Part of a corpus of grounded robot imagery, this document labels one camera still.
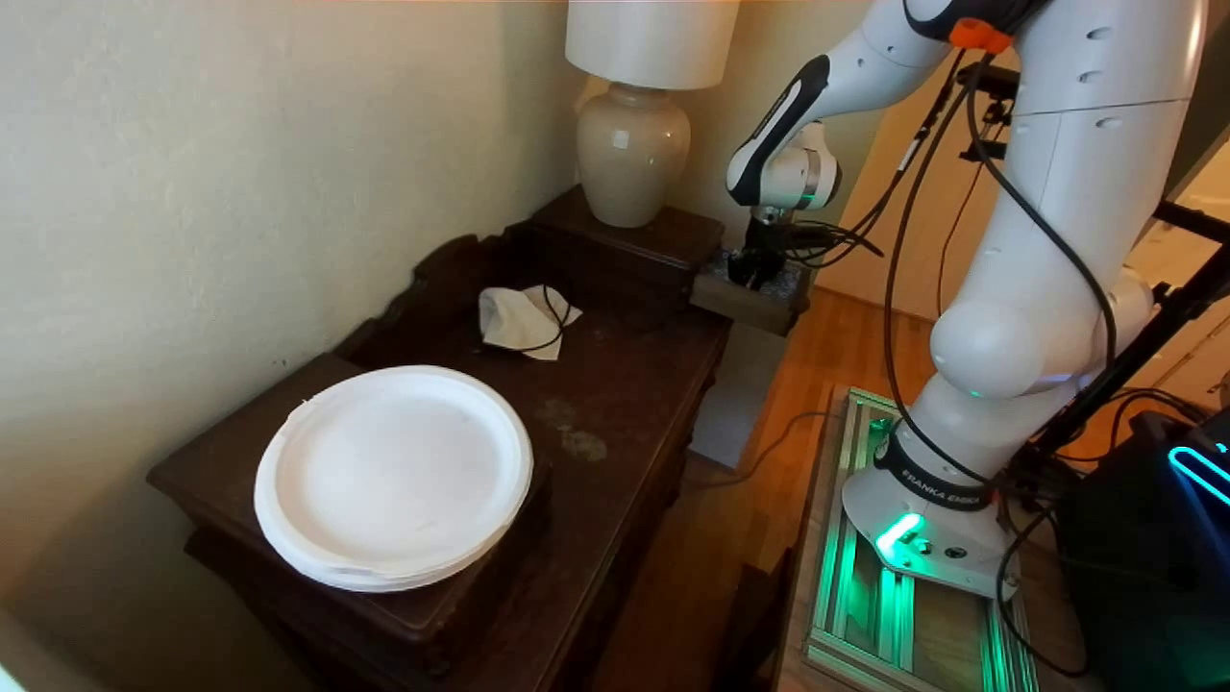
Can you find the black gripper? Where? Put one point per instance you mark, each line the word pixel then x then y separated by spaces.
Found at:
pixel 769 252

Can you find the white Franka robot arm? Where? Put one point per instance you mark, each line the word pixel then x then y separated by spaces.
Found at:
pixel 1088 195

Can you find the wooden drawer blue floral lining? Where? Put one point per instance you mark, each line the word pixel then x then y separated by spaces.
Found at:
pixel 753 309

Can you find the white ceramic table lamp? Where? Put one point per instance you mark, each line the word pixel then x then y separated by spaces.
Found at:
pixel 637 140

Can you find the dark wooden side table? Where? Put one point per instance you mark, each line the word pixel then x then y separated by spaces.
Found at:
pixel 618 386

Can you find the white face mask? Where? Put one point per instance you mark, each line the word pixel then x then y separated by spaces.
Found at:
pixel 521 316

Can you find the wooden platform with green lights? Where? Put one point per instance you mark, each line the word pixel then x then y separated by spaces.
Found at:
pixel 887 616

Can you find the black metal stand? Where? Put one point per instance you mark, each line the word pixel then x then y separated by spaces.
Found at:
pixel 1184 300

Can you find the white paper plate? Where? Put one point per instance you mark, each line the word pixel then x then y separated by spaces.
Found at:
pixel 391 466
pixel 387 582

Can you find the black box with neon light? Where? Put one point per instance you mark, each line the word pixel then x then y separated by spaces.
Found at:
pixel 1138 578

